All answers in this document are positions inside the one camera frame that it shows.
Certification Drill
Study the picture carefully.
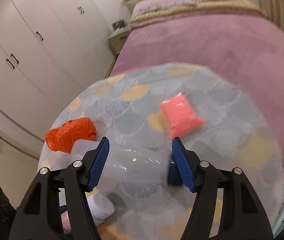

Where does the black photo frame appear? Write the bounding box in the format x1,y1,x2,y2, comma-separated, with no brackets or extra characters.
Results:
112,20,126,31

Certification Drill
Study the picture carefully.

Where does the white tissue roll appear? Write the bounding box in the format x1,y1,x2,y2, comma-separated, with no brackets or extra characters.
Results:
86,192,115,226

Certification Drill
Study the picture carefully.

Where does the white wardrobe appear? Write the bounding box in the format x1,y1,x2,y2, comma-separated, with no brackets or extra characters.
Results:
0,0,115,140

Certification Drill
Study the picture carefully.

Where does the pink plastic packet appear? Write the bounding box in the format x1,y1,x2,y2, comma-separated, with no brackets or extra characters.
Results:
160,93,206,140

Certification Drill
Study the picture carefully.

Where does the scale pattern tablecloth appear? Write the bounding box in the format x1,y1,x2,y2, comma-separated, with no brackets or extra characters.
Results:
53,63,284,239

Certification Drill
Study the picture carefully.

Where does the orange plastic bag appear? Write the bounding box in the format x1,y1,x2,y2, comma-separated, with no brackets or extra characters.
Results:
45,117,97,154

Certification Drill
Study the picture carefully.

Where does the purple pillow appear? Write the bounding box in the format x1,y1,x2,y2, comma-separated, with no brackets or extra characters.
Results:
131,0,196,16

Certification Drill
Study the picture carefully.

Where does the beige bedside table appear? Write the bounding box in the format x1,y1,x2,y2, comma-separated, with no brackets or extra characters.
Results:
108,27,130,55

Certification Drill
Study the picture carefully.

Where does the clear plastic bottle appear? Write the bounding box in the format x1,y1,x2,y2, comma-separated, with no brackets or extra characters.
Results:
70,139,180,185

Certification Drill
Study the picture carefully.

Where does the bed with purple blanket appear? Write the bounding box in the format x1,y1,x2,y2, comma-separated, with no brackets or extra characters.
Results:
112,0,284,156

